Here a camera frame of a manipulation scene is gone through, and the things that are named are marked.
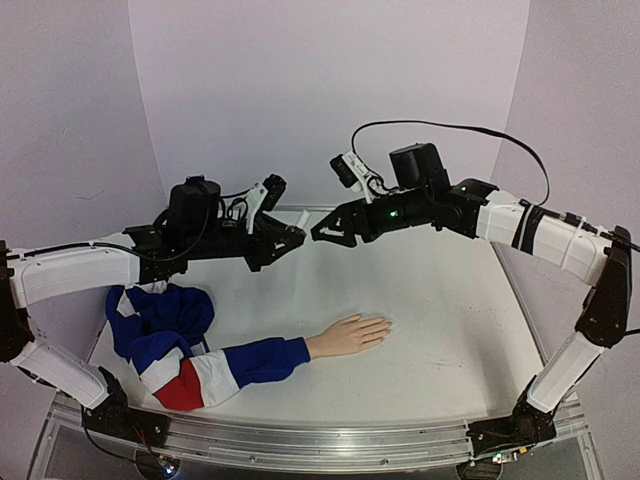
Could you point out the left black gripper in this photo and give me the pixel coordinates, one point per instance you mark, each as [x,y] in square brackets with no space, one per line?
[272,233]

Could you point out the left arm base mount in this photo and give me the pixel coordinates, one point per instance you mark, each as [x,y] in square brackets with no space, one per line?
[115,418]

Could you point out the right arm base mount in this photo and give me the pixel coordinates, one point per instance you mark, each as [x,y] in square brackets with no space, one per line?
[525,427]

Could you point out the aluminium front rail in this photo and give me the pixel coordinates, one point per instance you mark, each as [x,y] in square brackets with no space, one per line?
[351,448]

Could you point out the white nail polish cap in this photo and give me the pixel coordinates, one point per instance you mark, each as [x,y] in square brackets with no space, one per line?
[303,219]

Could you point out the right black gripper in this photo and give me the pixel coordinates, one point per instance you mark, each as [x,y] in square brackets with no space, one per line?
[362,221]

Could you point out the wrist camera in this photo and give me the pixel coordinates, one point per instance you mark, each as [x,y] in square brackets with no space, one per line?
[263,196]
[355,175]

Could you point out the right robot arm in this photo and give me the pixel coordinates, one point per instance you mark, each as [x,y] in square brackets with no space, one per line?
[479,210]

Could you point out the aluminium rail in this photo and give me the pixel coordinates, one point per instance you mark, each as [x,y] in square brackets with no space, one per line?
[351,448]
[310,208]

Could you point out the mannequin hand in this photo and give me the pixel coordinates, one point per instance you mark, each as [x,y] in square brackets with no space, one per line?
[349,336]

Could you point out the aluminium back rail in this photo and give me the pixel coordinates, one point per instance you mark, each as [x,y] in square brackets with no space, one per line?
[310,208]

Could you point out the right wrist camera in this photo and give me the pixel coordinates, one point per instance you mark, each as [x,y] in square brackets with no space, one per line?
[355,175]

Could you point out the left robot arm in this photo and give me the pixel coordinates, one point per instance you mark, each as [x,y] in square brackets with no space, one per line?
[198,224]

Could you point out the blue white red jacket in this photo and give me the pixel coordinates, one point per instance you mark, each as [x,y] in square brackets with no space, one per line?
[160,332]

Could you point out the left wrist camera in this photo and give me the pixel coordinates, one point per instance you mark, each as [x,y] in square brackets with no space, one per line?
[263,196]

